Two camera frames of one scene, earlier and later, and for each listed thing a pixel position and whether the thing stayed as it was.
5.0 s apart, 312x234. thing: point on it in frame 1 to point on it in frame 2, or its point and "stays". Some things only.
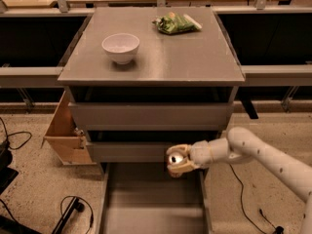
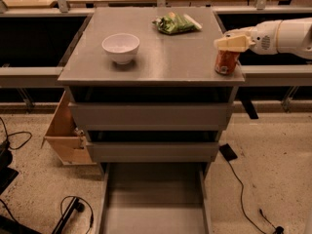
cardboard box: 67,142 stays
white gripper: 200,154 to 262,38
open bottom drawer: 144,198 stays
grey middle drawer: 128,152 stays
